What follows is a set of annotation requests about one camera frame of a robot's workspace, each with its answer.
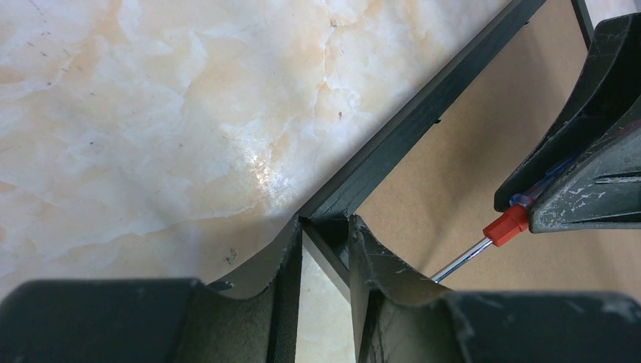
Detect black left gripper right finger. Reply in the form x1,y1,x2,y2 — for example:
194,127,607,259
348,216,640,362

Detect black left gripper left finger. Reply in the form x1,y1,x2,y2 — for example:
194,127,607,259
1,217,302,362

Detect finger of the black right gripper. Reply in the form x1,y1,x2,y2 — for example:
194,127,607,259
528,107,640,234
494,13,640,212

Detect blue red handled screwdriver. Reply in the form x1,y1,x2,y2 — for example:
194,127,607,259
430,154,578,284

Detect black wooden picture frame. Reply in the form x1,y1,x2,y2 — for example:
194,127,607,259
295,0,641,302

